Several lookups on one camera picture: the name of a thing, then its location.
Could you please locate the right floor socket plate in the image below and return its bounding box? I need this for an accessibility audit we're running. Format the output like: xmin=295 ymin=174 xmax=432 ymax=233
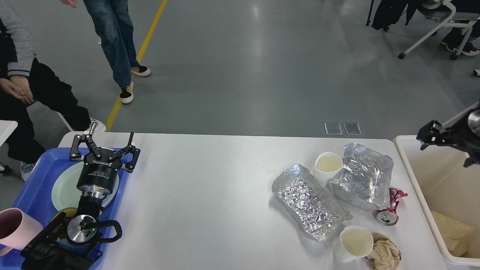
xmin=343 ymin=122 xmax=362 ymax=135

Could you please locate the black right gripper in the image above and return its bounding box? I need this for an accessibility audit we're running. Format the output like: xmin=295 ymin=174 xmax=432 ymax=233
xmin=416 ymin=106 xmax=480 ymax=168

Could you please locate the pink plate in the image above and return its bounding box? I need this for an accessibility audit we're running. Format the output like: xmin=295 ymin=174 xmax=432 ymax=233
xmin=102 ymin=174 xmax=120 ymax=207

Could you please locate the person in blue jeans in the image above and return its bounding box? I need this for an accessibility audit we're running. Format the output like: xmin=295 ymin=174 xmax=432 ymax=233
xmin=83 ymin=0 xmax=151 ymax=104

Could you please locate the white plastic bin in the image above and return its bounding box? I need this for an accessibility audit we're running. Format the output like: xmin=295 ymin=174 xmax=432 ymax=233
xmin=394 ymin=135 xmax=480 ymax=267

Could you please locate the white paper cup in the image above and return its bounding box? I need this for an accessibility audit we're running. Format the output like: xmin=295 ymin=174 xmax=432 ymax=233
xmin=313 ymin=151 xmax=343 ymax=187
xmin=334 ymin=226 xmax=374 ymax=263

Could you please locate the grey table leg at right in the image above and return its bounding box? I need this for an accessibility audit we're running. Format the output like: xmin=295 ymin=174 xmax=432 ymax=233
xmin=442 ymin=101 xmax=479 ymax=128

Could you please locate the dark teal mug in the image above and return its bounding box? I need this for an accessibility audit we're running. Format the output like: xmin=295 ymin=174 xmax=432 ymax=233
xmin=49 ymin=207 xmax=77 ymax=246

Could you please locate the left floor socket plate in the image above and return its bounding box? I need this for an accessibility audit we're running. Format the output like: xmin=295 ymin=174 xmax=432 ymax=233
xmin=324 ymin=122 xmax=343 ymax=136

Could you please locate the floor socket plate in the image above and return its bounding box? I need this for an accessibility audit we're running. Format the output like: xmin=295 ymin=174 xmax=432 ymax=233
xmin=343 ymin=122 xmax=362 ymax=135
xmin=324 ymin=122 xmax=343 ymax=136

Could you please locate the large foil sheet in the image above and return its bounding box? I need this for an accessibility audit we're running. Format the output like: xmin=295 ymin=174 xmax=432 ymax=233
xmin=271 ymin=164 xmax=353 ymax=242

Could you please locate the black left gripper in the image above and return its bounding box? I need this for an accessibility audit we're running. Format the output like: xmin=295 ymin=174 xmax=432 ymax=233
xmin=69 ymin=123 xmax=141 ymax=198

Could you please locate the seated person at left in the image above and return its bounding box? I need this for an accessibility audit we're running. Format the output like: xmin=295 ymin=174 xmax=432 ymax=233
xmin=0 ymin=0 xmax=106 ymax=181

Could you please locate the mint green plate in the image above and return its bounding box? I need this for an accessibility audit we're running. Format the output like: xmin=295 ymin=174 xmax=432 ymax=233
xmin=52 ymin=162 xmax=120 ymax=210

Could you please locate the crushed red soda can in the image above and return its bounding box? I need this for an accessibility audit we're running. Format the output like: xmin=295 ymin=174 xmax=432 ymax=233
xmin=375 ymin=187 xmax=408 ymax=226

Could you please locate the crumpled beige napkin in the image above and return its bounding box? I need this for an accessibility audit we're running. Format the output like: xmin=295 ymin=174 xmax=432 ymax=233
xmin=365 ymin=232 xmax=402 ymax=270

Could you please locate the small crumpled foil sheet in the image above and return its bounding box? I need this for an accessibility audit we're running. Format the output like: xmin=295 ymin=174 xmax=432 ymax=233
xmin=330 ymin=143 xmax=394 ymax=210

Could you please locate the white side table corner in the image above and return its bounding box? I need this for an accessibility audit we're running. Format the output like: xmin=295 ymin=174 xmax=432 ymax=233
xmin=0 ymin=120 xmax=18 ymax=146

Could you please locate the brown paper bag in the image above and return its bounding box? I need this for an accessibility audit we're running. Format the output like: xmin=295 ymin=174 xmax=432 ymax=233
xmin=430 ymin=211 xmax=475 ymax=257

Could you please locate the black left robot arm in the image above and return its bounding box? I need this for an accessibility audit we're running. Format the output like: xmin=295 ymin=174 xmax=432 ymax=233
xmin=21 ymin=124 xmax=141 ymax=270

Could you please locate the pink mug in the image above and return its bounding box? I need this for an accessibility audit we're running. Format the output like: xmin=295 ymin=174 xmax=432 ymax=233
xmin=0 ymin=207 xmax=44 ymax=256

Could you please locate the white office chair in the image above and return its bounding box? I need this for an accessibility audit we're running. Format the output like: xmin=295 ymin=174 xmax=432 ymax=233
xmin=366 ymin=0 xmax=480 ymax=60

